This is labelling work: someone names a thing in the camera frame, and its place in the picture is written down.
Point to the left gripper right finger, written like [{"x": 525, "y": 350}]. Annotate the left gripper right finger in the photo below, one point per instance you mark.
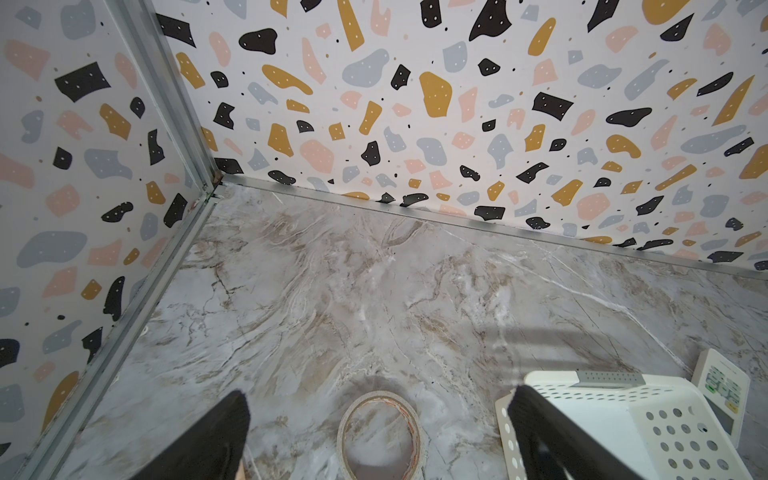
[{"x": 554, "y": 447}]

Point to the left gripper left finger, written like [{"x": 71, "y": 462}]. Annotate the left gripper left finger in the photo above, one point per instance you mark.
[{"x": 212, "y": 448}]

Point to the white perforated plastic bin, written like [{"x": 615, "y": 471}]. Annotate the white perforated plastic bin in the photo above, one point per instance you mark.
[{"x": 661, "y": 427}]

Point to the clear tape roll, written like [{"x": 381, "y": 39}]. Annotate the clear tape roll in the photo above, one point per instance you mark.
[{"x": 380, "y": 437}]

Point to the white remote control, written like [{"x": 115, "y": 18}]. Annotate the white remote control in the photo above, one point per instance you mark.
[{"x": 725, "y": 387}]

